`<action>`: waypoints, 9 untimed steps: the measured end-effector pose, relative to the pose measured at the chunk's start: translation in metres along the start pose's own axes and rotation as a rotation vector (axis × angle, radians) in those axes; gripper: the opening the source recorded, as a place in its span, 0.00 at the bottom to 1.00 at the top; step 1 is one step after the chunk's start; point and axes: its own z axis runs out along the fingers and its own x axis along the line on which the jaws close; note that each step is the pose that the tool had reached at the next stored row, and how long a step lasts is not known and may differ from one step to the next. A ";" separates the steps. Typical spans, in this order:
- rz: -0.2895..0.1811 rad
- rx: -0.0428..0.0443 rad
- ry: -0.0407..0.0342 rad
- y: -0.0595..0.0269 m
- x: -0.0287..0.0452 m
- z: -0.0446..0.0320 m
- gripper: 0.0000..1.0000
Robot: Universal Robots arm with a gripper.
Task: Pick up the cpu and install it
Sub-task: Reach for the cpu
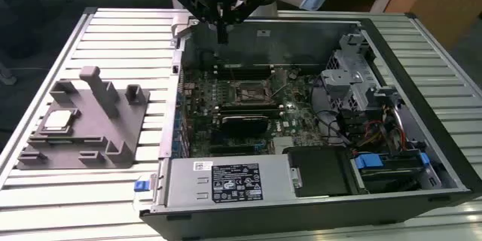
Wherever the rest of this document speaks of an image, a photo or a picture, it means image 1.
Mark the RAM slot with white latches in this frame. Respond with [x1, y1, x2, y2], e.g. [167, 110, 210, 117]
[214, 71, 274, 76]
[214, 64, 274, 69]

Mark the coloured power wire bundle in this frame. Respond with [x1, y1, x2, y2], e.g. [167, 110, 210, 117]
[349, 104, 412, 154]

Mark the CPU socket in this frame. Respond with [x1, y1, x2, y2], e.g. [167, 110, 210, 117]
[234, 80, 274, 105]

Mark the black graphics card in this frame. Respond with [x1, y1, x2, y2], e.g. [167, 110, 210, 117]
[219, 114, 270, 137]

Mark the silver disk bay cage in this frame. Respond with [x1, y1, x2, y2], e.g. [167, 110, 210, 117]
[320, 33, 378, 112]

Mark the silver-topped CPU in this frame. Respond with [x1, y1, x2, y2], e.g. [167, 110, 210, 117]
[42, 109, 74, 132]

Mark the grey floor stand foot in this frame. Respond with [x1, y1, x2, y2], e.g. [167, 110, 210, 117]
[0, 62, 16, 85]

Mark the green motherboard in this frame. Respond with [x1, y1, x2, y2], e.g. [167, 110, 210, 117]
[179, 65, 342, 159]

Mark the black open PC case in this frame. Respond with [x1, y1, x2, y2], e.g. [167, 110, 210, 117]
[133, 11, 482, 241]

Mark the wooden cabinet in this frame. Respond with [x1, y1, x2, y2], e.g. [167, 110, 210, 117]
[386, 0, 482, 49]

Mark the silver power supply unit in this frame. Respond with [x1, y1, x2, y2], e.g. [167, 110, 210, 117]
[162, 155, 302, 211]

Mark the black RAM slot row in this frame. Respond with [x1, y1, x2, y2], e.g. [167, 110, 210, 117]
[217, 104, 283, 116]

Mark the small silver heatsink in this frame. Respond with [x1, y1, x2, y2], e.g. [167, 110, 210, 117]
[274, 135, 296, 149]

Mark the black expansion slot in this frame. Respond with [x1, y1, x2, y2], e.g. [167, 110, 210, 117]
[209, 144, 254, 154]

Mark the grey plastic parts rack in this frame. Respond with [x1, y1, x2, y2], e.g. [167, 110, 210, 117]
[15, 65, 151, 170]

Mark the blue case latch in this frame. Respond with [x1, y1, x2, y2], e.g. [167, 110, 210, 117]
[134, 177, 150, 193]

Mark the black plastic drive cover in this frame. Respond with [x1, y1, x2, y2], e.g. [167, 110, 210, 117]
[283, 145, 369, 198]

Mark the metal socket cover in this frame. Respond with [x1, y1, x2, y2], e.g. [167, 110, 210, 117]
[266, 67, 290, 97]

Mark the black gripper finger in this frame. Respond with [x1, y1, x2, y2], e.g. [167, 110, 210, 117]
[173, 0, 225, 44]
[222, 0, 258, 44]

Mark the blue disk carrier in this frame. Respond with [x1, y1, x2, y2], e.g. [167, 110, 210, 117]
[352, 152, 432, 174]

